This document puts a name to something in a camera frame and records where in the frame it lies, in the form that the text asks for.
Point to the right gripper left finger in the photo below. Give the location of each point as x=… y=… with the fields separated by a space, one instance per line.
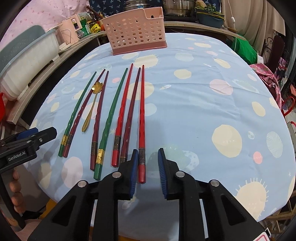
x=89 y=211

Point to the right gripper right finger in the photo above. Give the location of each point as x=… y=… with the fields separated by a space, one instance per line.
x=207 y=210

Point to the red chopstick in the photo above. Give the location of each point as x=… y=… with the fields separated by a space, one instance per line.
x=118 y=132
x=141 y=144

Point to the gold flower spoon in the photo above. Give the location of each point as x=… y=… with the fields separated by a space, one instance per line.
x=87 y=114

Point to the person's left hand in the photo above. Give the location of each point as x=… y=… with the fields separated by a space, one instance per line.
x=17 y=198

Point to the white plastic storage bin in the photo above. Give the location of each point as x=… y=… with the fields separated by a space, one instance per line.
x=24 y=57

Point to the blue planet-print tablecloth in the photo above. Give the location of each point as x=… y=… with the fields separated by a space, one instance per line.
x=204 y=106

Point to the pink electric kettle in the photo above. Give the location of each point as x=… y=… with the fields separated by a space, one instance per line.
x=69 y=28

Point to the pink floral curtain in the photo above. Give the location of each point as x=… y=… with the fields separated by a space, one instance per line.
x=46 y=14

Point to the yellow snack packet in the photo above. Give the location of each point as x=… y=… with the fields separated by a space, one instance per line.
x=95 y=28

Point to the pink floral garment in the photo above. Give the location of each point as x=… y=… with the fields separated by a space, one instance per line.
x=269 y=79

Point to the navy floral cloth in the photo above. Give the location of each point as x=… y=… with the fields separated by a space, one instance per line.
x=108 y=7

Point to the pink perforated utensil basket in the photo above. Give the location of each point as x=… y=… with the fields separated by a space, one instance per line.
x=136 y=30

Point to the green bag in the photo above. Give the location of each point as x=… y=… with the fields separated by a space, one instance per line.
x=243 y=49

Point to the stainless steel rice cooker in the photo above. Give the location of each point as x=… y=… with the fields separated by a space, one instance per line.
x=136 y=4

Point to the beige curtain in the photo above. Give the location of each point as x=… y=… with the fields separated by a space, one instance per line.
x=254 y=20

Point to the blue bowl with vegetables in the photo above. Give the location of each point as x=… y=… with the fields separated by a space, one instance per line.
x=209 y=17

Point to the stainless steel steamer pot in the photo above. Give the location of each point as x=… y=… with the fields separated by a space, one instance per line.
x=178 y=7

